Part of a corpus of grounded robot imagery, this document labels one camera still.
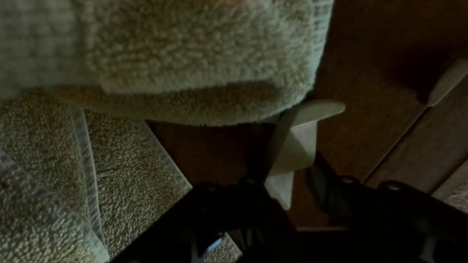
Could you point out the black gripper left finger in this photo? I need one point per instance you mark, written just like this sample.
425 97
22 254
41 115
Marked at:
195 226

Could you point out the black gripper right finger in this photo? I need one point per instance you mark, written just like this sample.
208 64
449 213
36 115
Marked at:
394 223

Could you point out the pale wooden block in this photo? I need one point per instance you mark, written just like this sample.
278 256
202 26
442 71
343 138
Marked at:
293 147

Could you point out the flat beige towel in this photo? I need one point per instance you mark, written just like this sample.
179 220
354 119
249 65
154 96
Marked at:
454 191

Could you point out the crumpled beige towel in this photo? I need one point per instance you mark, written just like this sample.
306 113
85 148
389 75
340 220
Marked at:
84 81

